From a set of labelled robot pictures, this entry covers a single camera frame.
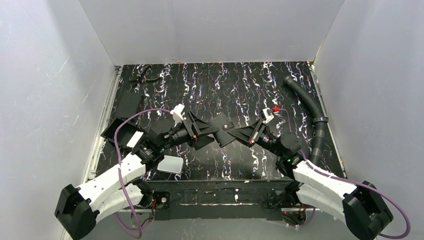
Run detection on white card stack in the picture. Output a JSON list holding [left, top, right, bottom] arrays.
[[157, 155, 185, 175]]

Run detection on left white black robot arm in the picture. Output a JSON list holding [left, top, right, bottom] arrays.
[[54, 110, 219, 240]]

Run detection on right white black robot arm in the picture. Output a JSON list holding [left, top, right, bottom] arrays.
[[228, 120, 394, 240]]

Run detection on black open tray box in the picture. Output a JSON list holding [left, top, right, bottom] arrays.
[[101, 118, 147, 153]]

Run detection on dark grey left flat box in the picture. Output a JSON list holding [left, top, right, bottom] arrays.
[[115, 91, 145, 119]]

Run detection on black pliers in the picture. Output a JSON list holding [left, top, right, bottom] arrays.
[[129, 64, 164, 85]]

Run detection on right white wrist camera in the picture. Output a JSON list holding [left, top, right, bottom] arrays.
[[259, 107, 280, 124]]

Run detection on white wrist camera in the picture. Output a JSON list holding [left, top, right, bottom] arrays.
[[259, 107, 280, 124], [170, 103, 185, 124]]

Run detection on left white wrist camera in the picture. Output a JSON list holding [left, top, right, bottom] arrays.
[[170, 103, 185, 124]]

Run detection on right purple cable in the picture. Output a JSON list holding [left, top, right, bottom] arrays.
[[274, 107, 412, 240]]

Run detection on purple cable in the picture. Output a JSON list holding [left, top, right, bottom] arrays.
[[113, 108, 176, 239], [274, 107, 412, 240]]

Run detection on black corrugated hose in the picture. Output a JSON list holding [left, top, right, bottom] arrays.
[[283, 74, 329, 167]]

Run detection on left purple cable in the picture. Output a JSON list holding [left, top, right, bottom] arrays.
[[113, 108, 176, 239]]

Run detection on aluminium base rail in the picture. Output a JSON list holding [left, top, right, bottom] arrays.
[[82, 180, 352, 221]]

